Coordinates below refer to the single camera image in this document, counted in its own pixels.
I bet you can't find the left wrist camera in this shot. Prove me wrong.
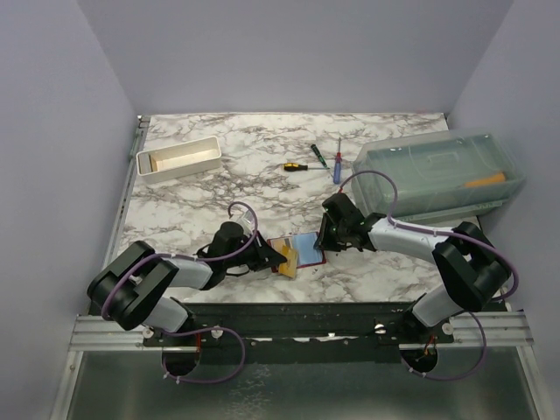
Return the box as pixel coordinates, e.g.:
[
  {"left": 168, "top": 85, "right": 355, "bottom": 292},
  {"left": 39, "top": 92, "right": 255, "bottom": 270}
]
[{"left": 234, "top": 210, "right": 255, "bottom": 231}]

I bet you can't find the yellow black screwdriver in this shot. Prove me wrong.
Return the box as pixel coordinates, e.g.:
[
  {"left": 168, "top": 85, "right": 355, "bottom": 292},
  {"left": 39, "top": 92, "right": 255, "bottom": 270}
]
[{"left": 283, "top": 163, "right": 309, "bottom": 172}]

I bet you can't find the gold credit card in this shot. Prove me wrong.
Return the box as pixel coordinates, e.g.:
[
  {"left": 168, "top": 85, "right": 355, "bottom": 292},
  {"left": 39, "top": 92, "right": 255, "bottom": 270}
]
[{"left": 277, "top": 245, "right": 298, "bottom": 279}]

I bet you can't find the orange item in box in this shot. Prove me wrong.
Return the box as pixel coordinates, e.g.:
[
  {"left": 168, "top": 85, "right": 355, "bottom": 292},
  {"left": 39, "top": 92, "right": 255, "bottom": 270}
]
[{"left": 464, "top": 171, "right": 507, "bottom": 188}]

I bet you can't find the clear plastic storage box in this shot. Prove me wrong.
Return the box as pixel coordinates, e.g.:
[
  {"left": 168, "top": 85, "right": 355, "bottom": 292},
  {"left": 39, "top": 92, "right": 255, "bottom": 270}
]
[{"left": 350, "top": 129, "right": 525, "bottom": 223}]

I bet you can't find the red card holder wallet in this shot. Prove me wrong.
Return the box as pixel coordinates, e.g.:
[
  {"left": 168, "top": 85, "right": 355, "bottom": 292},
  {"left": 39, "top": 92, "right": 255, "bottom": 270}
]
[{"left": 267, "top": 232, "right": 326, "bottom": 271}]

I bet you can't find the white rectangular tray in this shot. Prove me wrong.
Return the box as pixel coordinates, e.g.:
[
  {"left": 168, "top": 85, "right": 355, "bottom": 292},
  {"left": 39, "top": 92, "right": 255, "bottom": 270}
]
[{"left": 136, "top": 136, "right": 221, "bottom": 184}]

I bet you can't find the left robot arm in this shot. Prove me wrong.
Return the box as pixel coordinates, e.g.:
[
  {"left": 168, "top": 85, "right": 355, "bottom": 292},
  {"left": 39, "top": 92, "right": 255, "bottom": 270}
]
[{"left": 87, "top": 221, "right": 287, "bottom": 346}]

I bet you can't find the green black screwdriver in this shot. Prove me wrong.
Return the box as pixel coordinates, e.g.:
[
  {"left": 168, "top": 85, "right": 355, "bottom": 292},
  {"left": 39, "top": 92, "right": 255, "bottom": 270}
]
[{"left": 311, "top": 143, "right": 329, "bottom": 169}]

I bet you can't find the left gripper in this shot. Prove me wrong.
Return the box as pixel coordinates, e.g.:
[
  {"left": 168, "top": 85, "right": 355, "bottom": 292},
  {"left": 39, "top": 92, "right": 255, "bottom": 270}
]
[{"left": 225, "top": 229, "right": 287, "bottom": 272}]

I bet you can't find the blue red screwdriver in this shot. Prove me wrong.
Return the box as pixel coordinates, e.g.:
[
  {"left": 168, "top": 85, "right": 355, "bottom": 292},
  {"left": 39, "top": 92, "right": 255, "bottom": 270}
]
[{"left": 332, "top": 139, "right": 342, "bottom": 185}]

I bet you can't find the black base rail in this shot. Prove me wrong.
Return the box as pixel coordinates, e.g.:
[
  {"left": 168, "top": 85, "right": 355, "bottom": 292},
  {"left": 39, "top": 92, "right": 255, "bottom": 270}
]
[{"left": 143, "top": 301, "right": 513, "bottom": 364}]

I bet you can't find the stack of cards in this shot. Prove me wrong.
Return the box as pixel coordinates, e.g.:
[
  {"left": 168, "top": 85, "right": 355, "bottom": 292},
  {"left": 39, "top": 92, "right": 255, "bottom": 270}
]
[{"left": 147, "top": 154, "right": 158, "bottom": 173}]

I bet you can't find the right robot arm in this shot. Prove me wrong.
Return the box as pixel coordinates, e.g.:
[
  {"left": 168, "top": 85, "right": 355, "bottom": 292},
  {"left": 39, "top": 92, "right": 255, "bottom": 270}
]
[{"left": 314, "top": 192, "right": 512, "bottom": 343}]

